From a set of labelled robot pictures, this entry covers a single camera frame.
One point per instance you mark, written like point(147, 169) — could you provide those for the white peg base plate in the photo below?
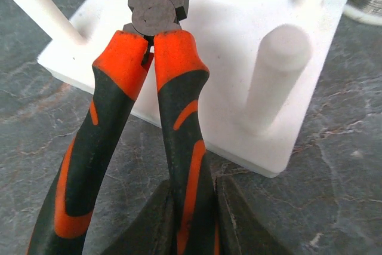
point(228, 34)

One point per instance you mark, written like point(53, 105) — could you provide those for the orange black pliers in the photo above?
point(150, 69)

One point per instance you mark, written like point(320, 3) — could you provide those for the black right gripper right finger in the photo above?
point(241, 232)

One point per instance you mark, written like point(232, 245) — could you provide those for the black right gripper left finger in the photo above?
point(152, 230)

